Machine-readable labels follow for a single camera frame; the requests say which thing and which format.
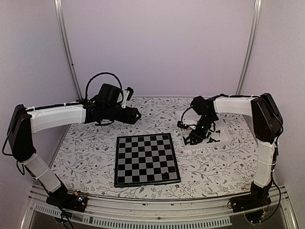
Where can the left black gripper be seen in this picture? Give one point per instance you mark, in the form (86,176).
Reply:
(130,116)

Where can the white plastic tray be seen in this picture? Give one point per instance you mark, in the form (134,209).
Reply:
(220,137)

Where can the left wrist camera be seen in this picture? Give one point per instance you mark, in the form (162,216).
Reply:
(126,96)

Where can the left aluminium frame post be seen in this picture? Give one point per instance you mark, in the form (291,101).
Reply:
(66,47)

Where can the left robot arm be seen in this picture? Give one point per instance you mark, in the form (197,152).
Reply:
(26,122)

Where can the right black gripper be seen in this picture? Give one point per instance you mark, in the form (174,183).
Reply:
(194,136)

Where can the aluminium frame post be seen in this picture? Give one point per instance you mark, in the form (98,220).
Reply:
(66,47)
(250,46)

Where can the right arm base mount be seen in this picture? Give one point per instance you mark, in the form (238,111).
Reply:
(250,205)

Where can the black chess piece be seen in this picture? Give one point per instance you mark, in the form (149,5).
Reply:
(165,176)

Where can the right aluminium frame post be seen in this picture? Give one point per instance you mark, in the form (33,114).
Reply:
(250,46)

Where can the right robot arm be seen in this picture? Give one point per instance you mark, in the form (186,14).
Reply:
(267,123)

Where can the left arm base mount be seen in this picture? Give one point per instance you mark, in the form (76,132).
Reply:
(61,198)

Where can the black white chessboard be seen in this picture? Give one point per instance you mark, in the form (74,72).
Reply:
(141,159)

